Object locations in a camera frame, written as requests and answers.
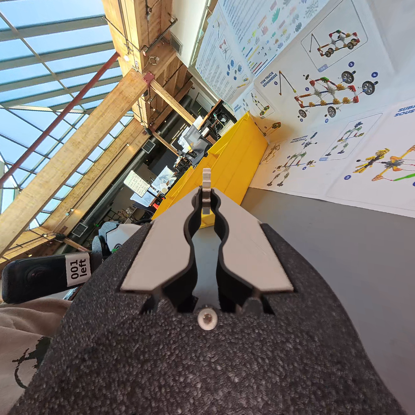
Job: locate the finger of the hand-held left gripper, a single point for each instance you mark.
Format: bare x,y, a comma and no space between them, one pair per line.
123,235

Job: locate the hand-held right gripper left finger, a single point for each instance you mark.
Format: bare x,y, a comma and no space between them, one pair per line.
155,256

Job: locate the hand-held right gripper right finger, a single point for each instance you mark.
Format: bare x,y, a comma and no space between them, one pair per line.
256,256

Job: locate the white snowflake connector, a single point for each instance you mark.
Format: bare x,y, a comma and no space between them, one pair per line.
206,181

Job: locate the grey desk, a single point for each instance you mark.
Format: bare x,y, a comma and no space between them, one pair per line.
324,243

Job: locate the white flip chart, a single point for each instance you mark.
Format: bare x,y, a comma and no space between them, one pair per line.
136,183

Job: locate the person's beige hoodie torso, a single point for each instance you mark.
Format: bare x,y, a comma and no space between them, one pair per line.
19,340

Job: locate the black mesh office chair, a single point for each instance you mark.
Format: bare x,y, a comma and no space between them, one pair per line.
196,142

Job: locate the toy instruction sheet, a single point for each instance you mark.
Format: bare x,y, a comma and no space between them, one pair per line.
356,146

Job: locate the glass skylight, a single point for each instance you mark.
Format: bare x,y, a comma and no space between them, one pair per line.
32,81

